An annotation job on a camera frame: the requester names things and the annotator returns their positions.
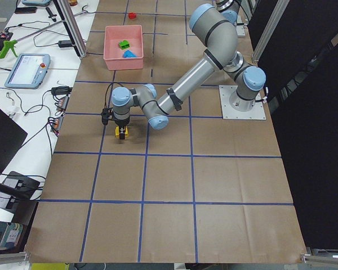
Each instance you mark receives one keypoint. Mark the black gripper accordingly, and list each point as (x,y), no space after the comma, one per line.
(121,123)

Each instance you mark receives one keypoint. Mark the yellow toy block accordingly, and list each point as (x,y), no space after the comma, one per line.
(121,133)

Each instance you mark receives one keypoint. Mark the blue toy block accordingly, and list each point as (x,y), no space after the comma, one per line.
(129,54)

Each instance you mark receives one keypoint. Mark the green toy block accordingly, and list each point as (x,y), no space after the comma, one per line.
(124,44)

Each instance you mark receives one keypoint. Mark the red toy block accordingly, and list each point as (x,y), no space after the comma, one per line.
(132,15)

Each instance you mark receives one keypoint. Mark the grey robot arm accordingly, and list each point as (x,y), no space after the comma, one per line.
(219,36)
(229,9)

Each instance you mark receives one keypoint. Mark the pink plastic box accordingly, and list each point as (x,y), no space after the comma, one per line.
(113,54)

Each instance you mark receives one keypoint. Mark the black power adapter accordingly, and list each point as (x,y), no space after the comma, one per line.
(65,43)

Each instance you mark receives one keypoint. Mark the grey teach pendant tablet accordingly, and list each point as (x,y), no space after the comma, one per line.
(29,71)

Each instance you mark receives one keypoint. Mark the black monitor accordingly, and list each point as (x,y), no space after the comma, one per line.
(12,137)

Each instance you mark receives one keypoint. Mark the long reach grabber tool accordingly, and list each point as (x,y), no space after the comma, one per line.
(10,44)

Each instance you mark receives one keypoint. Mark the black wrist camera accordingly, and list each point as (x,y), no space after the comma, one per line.
(106,115)

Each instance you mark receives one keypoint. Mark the aluminium frame post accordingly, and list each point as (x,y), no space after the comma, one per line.
(70,24)

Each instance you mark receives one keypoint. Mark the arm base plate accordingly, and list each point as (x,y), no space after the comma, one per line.
(235,108)

